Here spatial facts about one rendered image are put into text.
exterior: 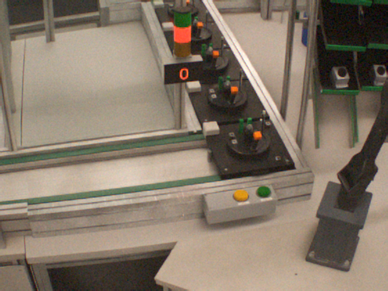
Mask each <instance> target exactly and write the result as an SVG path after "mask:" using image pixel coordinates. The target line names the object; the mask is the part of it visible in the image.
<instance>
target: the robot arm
mask: <svg viewBox="0 0 388 291"><path fill-rule="evenodd" d="M387 134H388V80H386V81H385V83H384V84H383V88H382V91H381V95H380V111H379V112H378V115H377V117H376V118H375V121H374V123H373V125H372V128H371V130H370V132H369V135H368V137H367V139H366V141H365V142H364V145H363V147H362V149H361V151H360V152H359V153H357V154H355V155H353V156H352V158H351V159H350V161H349V162H348V163H347V165H345V167H343V169H341V170H340V171H339V172H338V174H337V179H338V180H339V181H340V183H341V186H340V190H339V193H338V194H337V198H336V200H335V203H334V208H336V209H340V210H345V211H348V212H351V213H354V212H355V208H356V205H357V203H358V197H357V196H361V195H363V194H364V192H365V191H366V189H367V188H368V186H369V184H370V182H371V180H374V176H375V174H376V173H377V172H378V167H377V166H376V157H377V156H378V153H379V152H380V149H381V147H382V145H383V143H384V141H385V139H386V137H387Z"/></svg>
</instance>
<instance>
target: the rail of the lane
mask: <svg viewBox="0 0 388 291"><path fill-rule="evenodd" d="M314 182H315V174H314V173H313V171H312V169H311V168H310V167H307V168H300V169H298V170H289V171H283V172H278V173H270V171H269V170H260V171H254V172H251V173H250V177H243V178H236V179H226V180H225V181H221V182H211V183H205V184H194V185H189V186H179V187H173V188H163V189H157V190H151V191H142V192H136V193H126V194H121V195H111V196H106V197H102V196H101V197H91V198H86V199H81V200H67V201H62V202H49V203H44V204H31V205H27V213H28V219H29V222H30V228H31V231H32V235H33V238H41V237H42V238H45V237H49V236H51V237H54V236H61V235H63V236H66V235H70V234H80V233H93V232H97V231H111V230H116V229H124V228H126V229H129V228H135V227H144V226H149V225H154V224H163V223H168V222H177V221H180V222H182V220H186V221H188V220H192V219H198V218H205V214H204V211H203V195H206V194H212V193H221V192H222V191H232V190H237V189H243V188H252V187H258V186H262V185H268V184H271V185H272V188H273V189H274V193H275V195H276V197H277V199H278V201H277V206H279V205H284V204H289V203H293V202H301V201H306V200H309V199H310V197H311V193H312V188H313V186H314Z"/></svg>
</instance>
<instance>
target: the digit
mask: <svg viewBox="0 0 388 291"><path fill-rule="evenodd" d="M191 76H192V64H181V65H176V82H182V81H189V80H191Z"/></svg>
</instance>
